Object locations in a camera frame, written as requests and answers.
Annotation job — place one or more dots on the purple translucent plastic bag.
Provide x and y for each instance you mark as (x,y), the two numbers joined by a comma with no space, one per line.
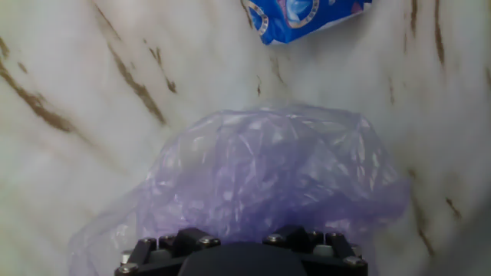
(268,172)

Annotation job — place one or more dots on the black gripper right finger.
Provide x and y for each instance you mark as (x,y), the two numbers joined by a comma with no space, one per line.
(291,235)

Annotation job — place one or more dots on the blue white tissue pack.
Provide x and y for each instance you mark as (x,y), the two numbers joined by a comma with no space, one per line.
(291,19)

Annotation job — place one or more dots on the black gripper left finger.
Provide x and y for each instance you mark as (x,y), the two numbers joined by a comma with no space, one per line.
(192,239)

